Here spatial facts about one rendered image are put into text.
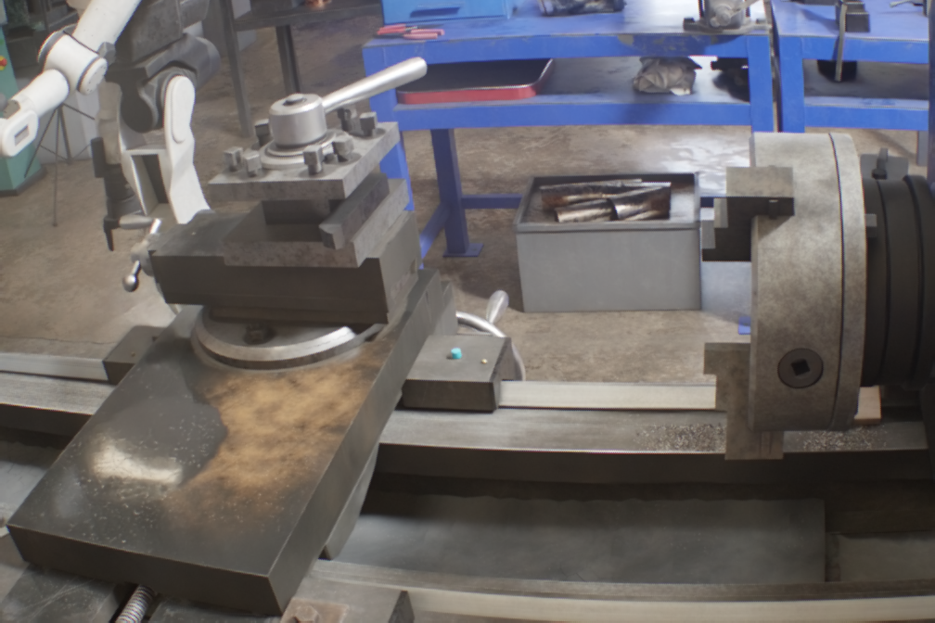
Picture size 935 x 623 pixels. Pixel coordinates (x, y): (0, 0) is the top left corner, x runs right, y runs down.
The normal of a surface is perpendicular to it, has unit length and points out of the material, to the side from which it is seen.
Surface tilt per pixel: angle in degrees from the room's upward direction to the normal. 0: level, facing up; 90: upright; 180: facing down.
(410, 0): 90
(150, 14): 104
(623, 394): 45
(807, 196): 32
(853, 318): 74
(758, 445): 63
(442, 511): 9
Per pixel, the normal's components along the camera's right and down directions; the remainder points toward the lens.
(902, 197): -0.15, -0.78
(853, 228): -0.24, -0.32
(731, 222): -0.13, 0.87
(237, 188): -0.25, 0.47
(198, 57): 0.94, 0.05
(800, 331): -0.25, 0.26
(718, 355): -0.25, 0.02
